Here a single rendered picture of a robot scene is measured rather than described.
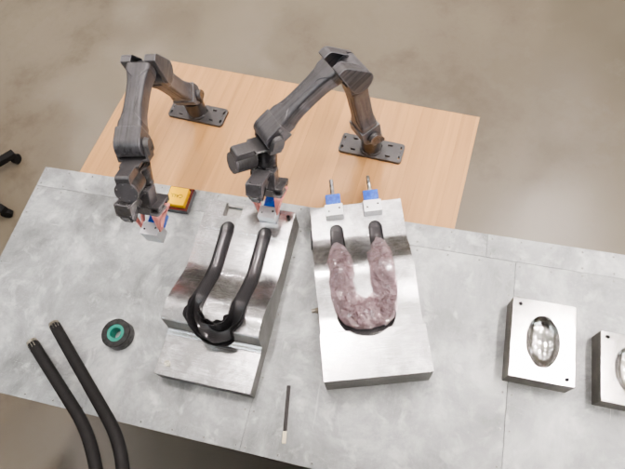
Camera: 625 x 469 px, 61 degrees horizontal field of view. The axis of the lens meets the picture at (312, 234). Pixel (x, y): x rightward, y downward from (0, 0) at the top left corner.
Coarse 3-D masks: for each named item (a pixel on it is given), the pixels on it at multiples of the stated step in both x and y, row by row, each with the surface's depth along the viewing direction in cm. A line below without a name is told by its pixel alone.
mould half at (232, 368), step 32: (256, 224) 147; (288, 224) 146; (192, 256) 146; (288, 256) 148; (192, 288) 138; (224, 288) 138; (256, 288) 138; (256, 320) 130; (192, 352) 136; (224, 352) 135; (256, 352) 135; (224, 384) 132; (256, 384) 135
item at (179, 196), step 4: (172, 188) 162; (176, 188) 161; (180, 188) 161; (184, 188) 161; (172, 192) 161; (176, 192) 161; (180, 192) 161; (184, 192) 160; (188, 192) 161; (172, 196) 160; (176, 196) 160; (180, 196) 160; (184, 196) 160; (188, 196) 161; (172, 200) 160; (176, 200) 160; (180, 200) 159; (184, 200) 159; (172, 204) 159; (176, 204) 159; (180, 204) 159; (184, 204) 160
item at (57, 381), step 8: (32, 344) 144; (40, 344) 146; (32, 352) 144; (40, 352) 143; (40, 360) 141; (48, 360) 141; (48, 368) 139; (56, 368) 140; (48, 376) 138; (56, 376) 138; (56, 384) 136; (64, 384) 136; (56, 392) 136; (64, 392) 135; (64, 400) 133; (72, 400) 133; (72, 408) 132
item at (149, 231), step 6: (150, 216) 145; (144, 222) 143; (150, 222) 142; (144, 228) 142; (150, 228) 142; (156, 228) 142; (144, 234) 142; (150, 234) 141; (156, 234) 141; (162, 234) 144; (150, 240) 146; (156, 240) 144; (162, 240) 145
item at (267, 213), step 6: (270, 198) 149; (264, 204) 148; (270, 204) 148; (264, 210) 146; (270, 210) 146; (258, 216) 145; (264, 216) 145; (270, 216) 145; (276, 216) 146; (270, 222) 147; (276, 222) 147
